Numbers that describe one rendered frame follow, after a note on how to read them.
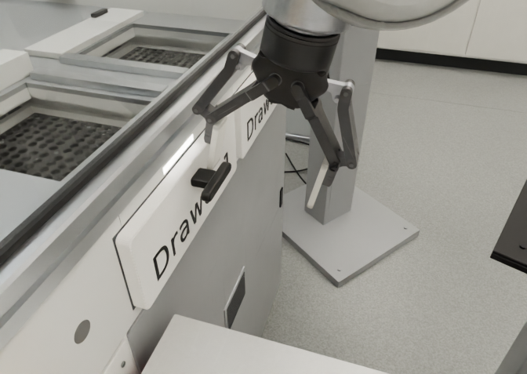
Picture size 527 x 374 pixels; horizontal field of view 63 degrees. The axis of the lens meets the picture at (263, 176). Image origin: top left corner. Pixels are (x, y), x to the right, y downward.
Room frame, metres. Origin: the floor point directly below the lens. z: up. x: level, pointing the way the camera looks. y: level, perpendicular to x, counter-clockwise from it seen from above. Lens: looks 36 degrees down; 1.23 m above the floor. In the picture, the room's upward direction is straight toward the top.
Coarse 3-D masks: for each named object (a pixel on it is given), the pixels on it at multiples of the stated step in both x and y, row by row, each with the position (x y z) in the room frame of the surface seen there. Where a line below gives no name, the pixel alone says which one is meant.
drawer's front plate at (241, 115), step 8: (248, 80) 0.67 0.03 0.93; (240, 88) 0.64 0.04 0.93; (264, 96) 0.72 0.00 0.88; (248, 104) 0.63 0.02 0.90; (256, 104) 0.67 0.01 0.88; (272, 104) 0.77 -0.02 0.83; (240, 112) 0.60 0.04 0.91; (248, 112) 0.63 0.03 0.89; (256, 112) 0.67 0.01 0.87; (240, 120) 0.60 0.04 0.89; (248, 120) 0.63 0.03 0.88; (256, 120) 0.67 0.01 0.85; (264, 120) 0.72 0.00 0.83; (240, 128) 0.60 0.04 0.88; (256, 128) 0.67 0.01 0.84; (240, 136) 0.60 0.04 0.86; (240, 144) 0.60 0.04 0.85; (248, 144) 0.63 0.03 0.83; (240, 152) 0.60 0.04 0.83
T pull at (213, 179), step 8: (200, 168) 0.44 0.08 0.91; (224, 168) 0.44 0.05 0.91; (192, 176) 0.43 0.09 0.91; (200, 176) 0.42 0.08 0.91; (208, 176) 0.42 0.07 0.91; (216, 176) 0.42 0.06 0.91; (224, 176) 0.43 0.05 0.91; (192, 184) 0.42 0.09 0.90; (200, 184) 0.42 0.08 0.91; (208, 184) 0.41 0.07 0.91; (216, 184) 0.41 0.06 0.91; (208, 192) 0.39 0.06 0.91; (208, 200) 0.39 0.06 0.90
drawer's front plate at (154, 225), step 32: (192, 160) 0.44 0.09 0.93; (224, 160) 0.53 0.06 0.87; (160, 192) 0.37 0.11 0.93; (192, 192) 0.42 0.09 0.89; (128, 224) 0.32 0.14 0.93; (160, 224) 0.35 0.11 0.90; (192, 224) 0.41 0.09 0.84; (128, 256) 0.30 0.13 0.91; (160, 256) 0.34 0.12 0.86; (160, 288) 0.32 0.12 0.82
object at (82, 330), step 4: (84, 320) 0.24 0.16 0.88; (88, 320) 0.24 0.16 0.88; (80, 324) 0.23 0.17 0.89; (84, 324) 0.24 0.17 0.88; (88, 324) 0.24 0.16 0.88; (80, 328) 0.23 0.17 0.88; (84, 328) 0.24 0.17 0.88; (88, 328) 0.24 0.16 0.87; (76, 332) 0.23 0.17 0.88; (80, 332) 0.23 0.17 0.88; (84, 332) 0.23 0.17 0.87; (88, 332) 0.24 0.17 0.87; (76, 336) 0.23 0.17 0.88; (80, 336) 0.23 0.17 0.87; (84, 336) 0.23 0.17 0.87; (76, 340) 0.22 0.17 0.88; (80, 340) 0.23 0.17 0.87
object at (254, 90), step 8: (256, 80) 0.45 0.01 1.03; (264, 80) 0.42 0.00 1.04; (272, 80) 0.42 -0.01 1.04; (280, 80) 0.42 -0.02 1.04; (248, 88) 0.44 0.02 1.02; (256, 88) 0.42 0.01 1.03; (264, 88) 0.42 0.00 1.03; (272, 88) 0.42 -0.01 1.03; (232, 96) 0.45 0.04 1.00; (240, 96) 0.43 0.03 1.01; (248, 96) 0.43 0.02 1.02; (256, 96) 0.42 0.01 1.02; (216, 104) 0.48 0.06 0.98; (224, 104) 0.44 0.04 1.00; (232, 104) 0.44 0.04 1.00; (240, 104) 0.43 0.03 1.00; (216, 112) 0.44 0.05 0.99; (224, 112) 0.44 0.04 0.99; (208, 120) 0.45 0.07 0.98; (216, 120) 0.44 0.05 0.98
